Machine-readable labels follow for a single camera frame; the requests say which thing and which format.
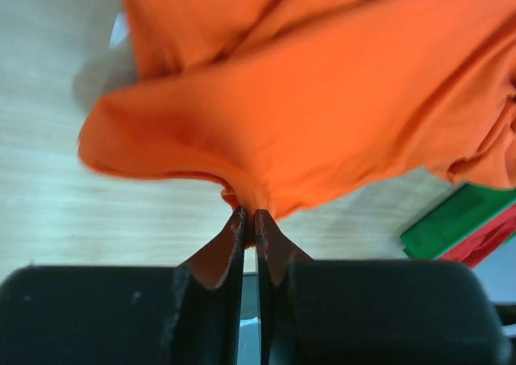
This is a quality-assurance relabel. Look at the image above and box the green plastic bin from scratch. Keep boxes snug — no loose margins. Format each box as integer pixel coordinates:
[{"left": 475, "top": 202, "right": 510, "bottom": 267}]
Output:
[{"left": 400, "top": 185, "right": 515, "bottom": 259}]

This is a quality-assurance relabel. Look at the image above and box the orange t shirt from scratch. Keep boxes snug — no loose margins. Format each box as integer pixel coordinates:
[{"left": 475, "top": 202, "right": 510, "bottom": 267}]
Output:
[{"left": 78, "top": 0, "right": 515, "bottom": 219}]

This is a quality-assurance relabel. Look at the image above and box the red t shirt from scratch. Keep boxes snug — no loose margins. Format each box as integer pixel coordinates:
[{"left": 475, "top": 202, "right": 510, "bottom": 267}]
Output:
[{"left": 439, "top": 205, "right": 515, "bottom": 268}]

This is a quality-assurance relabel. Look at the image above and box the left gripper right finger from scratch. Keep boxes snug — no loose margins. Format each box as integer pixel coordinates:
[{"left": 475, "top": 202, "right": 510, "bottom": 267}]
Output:
[{"left": 253, "top": 209, "right": 512, "bottom": 364}]

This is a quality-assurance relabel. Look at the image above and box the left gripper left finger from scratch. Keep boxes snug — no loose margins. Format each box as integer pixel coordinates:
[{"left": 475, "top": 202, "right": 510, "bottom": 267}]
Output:
[{"left": 1, "top": 209, "right": 246, "bottom": 364}]

